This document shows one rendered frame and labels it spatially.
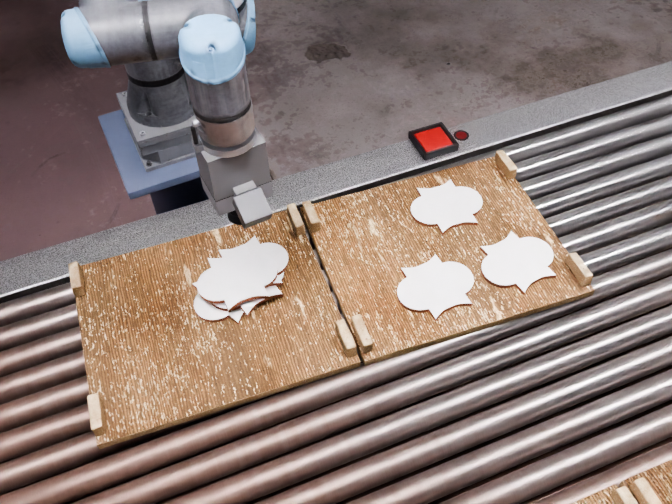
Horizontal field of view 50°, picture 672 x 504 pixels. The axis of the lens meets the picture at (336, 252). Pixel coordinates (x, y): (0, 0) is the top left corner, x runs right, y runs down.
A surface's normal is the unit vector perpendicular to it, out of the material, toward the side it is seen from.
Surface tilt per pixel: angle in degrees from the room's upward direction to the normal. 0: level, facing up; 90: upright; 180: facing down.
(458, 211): 0
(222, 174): 90
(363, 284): 0
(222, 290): 0
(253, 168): 90
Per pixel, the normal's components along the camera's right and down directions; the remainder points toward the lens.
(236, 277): -0.02, -0.63
